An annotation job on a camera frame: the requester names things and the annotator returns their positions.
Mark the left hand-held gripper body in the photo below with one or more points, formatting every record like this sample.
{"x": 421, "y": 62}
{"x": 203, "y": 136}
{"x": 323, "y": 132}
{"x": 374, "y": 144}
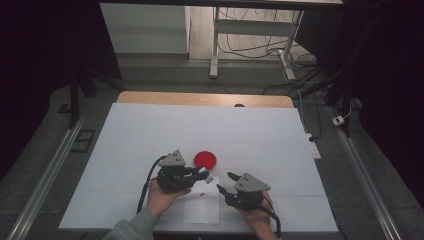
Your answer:
{"x": 173, "y": 180}

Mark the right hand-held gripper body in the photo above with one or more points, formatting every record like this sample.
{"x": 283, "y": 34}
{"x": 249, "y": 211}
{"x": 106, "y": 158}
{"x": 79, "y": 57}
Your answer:
{"x": 246, "y": 196}

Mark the small white blue stamp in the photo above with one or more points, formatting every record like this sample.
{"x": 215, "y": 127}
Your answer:
{"x": 208, "y": 178}

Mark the round red ink pad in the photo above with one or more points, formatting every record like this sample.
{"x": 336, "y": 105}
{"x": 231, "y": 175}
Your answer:
{"x": 205, "y": 159}

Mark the white paper sheet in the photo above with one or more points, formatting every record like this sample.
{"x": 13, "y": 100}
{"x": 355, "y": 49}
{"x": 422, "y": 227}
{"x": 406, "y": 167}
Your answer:
{"x": 203, "y": 213}

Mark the person's left hand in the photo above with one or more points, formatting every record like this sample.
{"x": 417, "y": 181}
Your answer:
{"x": 161, "y": 200}

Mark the person's right hand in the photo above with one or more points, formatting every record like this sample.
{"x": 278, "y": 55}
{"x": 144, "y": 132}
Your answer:
{"x": 258, "y": 218}

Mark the white table cover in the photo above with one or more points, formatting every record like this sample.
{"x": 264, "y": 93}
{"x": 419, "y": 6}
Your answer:
{"x": 233, "y": 133}

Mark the black table grommet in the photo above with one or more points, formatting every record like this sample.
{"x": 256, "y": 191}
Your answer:
{"x": 239, "y": 105}

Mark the white power strip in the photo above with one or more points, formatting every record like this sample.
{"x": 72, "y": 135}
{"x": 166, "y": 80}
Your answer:
{"x": 315, "y": 148}

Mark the small white adapter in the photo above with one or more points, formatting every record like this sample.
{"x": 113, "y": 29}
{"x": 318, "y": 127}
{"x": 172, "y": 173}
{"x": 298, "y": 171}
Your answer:
{"x": 338, "y": 120}

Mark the black stand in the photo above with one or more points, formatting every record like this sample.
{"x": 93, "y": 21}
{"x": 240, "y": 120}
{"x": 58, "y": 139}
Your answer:
{"x": 346, "y": 96}
{"x": 75, "y": 100}

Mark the white cabinet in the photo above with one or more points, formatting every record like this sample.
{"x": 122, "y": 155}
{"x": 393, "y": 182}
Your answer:
{"x": 143, "y": 30}

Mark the black curtain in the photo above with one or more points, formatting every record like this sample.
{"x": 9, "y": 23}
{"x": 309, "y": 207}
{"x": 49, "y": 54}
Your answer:
{"x": 33, "y": 66}
{"x": 393, "y": 83}

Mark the black rectangular floor frame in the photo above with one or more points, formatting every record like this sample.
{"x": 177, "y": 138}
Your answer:
{"x": 74, "y": 146}

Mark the metal floor rail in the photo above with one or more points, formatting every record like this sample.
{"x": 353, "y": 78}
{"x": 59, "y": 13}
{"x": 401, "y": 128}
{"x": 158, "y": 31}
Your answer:
{"x": 43, "y": 180}
{"x": 366, "y": 186}

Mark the white frame desk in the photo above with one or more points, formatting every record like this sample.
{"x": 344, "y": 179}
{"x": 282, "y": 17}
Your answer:
{"x": 250, "y": 26}

